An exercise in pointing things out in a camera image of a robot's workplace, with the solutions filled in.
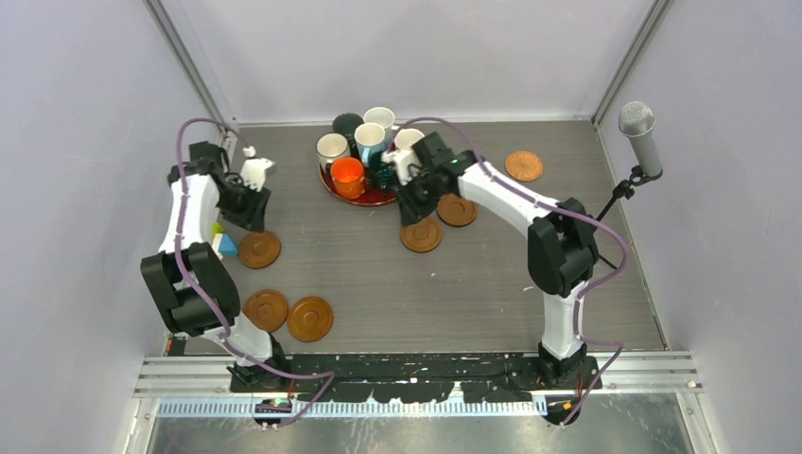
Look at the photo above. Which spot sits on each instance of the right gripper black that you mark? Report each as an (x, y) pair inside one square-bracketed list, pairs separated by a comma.
[(412, 211)]

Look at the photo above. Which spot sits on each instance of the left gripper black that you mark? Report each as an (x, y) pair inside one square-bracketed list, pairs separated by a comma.
[(254, 216)]

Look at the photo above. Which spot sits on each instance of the wooden coaster one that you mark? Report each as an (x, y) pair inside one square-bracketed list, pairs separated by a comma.
[(456, 211)]

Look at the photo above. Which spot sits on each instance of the wooden coaster two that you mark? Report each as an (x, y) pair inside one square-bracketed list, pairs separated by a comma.
[(421, 237)]

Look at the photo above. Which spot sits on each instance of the dark green mug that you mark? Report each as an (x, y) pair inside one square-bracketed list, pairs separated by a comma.
[(382, 176)]

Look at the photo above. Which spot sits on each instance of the wooden coaster three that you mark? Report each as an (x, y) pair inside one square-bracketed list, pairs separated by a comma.
[(259, 250)]

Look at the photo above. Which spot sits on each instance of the yellow cream mug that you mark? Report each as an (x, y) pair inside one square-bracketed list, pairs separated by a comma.
[(406, 138)]

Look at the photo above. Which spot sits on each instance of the orange black mug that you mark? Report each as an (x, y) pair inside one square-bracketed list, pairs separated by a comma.
[(348, 178)]

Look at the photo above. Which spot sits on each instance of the wooden coaster four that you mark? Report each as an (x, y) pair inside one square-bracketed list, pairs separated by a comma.
[(267, 309)]

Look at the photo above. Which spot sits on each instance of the wooden coaster five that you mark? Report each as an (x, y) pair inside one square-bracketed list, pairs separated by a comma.
[(310, 319)]

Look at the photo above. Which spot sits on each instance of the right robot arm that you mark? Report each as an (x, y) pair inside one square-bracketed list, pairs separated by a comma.
[(560, 245)]

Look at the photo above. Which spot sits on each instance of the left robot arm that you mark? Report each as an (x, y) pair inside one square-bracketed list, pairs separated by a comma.
[(192, 290)]

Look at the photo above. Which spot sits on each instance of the woven rattan coaster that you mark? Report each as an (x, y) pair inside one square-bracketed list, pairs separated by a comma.
[(524, 166)]

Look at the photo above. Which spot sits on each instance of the colourful toy blocks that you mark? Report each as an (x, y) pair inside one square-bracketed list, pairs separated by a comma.
[(223, 245)]

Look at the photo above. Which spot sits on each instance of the red round tray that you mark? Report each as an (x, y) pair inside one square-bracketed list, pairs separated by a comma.
[(371, 196)]

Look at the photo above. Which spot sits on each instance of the light blue mug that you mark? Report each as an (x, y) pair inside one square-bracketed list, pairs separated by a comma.
[(370, 138)]

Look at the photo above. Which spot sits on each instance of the white mug rear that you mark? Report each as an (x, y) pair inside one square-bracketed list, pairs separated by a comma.
[(383, 117)]

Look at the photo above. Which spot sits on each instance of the silver white mug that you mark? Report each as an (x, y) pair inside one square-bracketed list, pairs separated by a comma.
[(331, 147)]

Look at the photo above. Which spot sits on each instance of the black mug rear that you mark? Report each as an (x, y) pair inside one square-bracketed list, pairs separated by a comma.
[(346, 125)]

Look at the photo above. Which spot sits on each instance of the silver microphone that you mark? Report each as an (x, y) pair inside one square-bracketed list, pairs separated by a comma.
[(636, 122)]

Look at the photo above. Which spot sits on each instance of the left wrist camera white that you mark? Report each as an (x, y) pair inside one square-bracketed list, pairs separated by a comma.
[(254, 171)]

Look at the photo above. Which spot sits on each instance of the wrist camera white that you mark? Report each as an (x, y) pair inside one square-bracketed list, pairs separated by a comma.
[(405, 163), (254, 171)]

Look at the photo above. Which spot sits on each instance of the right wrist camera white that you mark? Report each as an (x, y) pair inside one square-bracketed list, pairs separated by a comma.
[(405, 163)]

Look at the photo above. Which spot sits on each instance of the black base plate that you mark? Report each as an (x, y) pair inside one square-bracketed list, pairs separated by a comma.
[(416, 378)]

